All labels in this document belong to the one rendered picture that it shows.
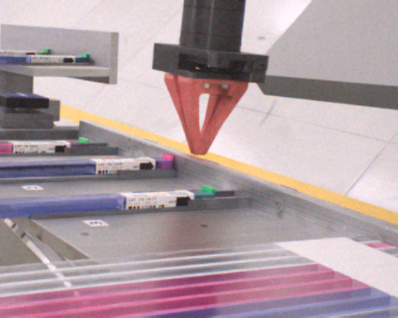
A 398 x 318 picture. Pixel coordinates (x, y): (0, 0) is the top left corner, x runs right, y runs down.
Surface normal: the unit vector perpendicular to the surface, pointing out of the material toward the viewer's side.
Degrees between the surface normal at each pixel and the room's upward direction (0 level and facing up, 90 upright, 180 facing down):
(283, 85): 90
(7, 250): 90
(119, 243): 45
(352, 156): 0
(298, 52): 0
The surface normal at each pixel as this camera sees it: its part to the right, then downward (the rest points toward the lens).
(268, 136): -0.55, -0.71
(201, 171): -0.86, -0.01
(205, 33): -0.22, 0.09
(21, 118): 0.51, 0.15
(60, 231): 0.08, -0.99
